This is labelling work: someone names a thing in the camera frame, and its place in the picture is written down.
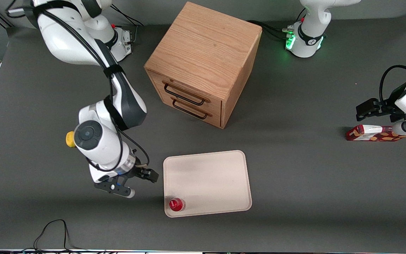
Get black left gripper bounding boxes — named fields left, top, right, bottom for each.
left=356, top=81, right=406, bottom=122

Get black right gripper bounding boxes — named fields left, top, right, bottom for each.
left=117, top=164, right=160, bottom=185

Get red coke bottle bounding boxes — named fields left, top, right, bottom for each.
left=169, top=198, right=186, bottom=212

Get beige plastic tray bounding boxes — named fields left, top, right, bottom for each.
left=163, top=150, right=252, bottom=218

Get red snack carton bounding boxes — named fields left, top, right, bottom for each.
left=345, top=125, right=406, bottom=142

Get wooden drawer front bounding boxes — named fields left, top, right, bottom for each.
left=155, top=92, right=222, bottom=128
left=149, top=72, right=223, bottom=114

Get wooden drawer cabinet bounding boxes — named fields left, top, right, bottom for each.
left=144, top=1, right=263, bottom=129

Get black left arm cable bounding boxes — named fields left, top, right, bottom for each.
left=379, top=65, right=406, bottom=103

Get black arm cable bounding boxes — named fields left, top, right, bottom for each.
left=7, top=3, right=150, bottom=173
left=379, top=65, right=406, bottom=103

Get black metal drawer handle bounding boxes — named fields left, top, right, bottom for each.
left=172, top=99, right=209, bottom=120
left=163, top=83, right=206, bottom=106

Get black cable on table edge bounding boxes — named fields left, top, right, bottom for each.
left=23, top=219, right=84, bottom=253

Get black left arm base cables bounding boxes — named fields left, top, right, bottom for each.
left=247, top=20, right=296, bottom=41

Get black arm base cables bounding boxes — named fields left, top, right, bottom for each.
left=247, top=20, right=296, bottom=41
left=111, top=5, right=146, bottom=45

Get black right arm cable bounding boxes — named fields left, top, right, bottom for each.
left=7, top=3, right=150, bottom=173

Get black right arm base cables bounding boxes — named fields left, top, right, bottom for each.
left=111, top=5, right=146, bottom=45

